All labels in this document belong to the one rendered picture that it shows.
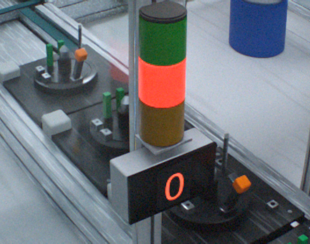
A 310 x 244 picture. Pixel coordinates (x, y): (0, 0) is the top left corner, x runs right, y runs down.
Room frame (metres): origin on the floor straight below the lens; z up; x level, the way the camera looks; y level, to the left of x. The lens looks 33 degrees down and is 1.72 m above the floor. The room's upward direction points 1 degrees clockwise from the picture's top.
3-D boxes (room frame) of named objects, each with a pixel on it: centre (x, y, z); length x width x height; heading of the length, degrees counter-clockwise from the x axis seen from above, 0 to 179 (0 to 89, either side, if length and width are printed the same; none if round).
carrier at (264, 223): (0.88, -0.08, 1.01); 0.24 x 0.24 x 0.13; 35
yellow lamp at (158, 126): (0.66, -0.01, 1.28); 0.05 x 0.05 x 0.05
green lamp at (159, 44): (0.66, -0.01, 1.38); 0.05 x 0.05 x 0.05
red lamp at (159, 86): (0.66, -0.01, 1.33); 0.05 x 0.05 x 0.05
